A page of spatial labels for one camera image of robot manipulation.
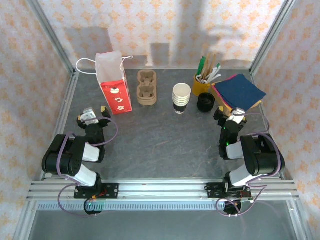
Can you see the white black paper coffee cup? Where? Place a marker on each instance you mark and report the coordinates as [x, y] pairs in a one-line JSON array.
[[182, 90]]

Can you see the magenta napkin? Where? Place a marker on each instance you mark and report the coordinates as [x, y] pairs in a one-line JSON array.
[[218, 93]]

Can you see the red white paper bag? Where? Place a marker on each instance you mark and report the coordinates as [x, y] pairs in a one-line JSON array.
[[117, 100]]

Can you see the green plastic stirrer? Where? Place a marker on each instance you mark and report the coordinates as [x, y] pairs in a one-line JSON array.
[[201, 66]]

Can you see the wooden stir stick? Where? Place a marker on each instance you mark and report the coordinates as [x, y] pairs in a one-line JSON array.
[[208, 61], [214, 60]]

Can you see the brown cardboard cup carrier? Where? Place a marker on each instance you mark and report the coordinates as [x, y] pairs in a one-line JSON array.
[[147, 100]]

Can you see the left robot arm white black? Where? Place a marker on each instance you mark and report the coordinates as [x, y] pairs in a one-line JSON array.
[[60, 155]]

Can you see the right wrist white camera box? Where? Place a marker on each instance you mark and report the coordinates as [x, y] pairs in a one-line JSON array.
[[237, 115]]

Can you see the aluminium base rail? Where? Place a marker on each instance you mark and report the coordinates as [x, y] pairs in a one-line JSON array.
[[162, 190]]

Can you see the stack of coloured napkins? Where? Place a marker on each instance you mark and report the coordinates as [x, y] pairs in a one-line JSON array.
[[240, 92]]

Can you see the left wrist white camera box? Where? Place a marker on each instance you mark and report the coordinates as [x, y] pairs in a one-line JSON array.
[[89, 115]]

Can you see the aluminium table side rail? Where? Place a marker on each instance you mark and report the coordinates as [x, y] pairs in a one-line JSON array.
[[67, 100], [255, 83]]

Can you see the white wrapped straw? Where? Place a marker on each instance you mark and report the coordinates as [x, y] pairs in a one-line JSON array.
[[215, 77], [198, 77], [215, 71]]

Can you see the stack of black lids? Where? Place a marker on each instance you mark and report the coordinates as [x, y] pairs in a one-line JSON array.
[[206, 102]]

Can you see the yellow holder cup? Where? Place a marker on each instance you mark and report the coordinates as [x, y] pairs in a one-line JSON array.
[[198, 87]]

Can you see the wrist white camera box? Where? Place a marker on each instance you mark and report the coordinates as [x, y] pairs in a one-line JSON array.
[[89, 115], [237, 115]]

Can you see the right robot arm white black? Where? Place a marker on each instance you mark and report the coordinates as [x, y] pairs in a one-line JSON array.
[[262, 160]]

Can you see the aluminium frame post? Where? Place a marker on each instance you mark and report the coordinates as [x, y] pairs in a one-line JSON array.
[[272, 32], [50, 35]]

